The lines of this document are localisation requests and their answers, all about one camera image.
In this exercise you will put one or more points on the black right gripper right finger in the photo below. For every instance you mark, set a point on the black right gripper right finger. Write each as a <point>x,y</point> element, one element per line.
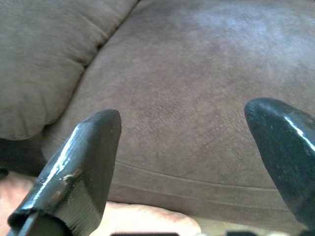
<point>285,152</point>

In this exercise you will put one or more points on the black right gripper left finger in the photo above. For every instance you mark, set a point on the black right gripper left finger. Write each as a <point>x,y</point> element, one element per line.
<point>81,172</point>

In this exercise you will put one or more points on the dark grey fabric sofa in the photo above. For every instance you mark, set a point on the dark grey fabric sofa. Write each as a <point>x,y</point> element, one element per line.
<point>172,98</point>

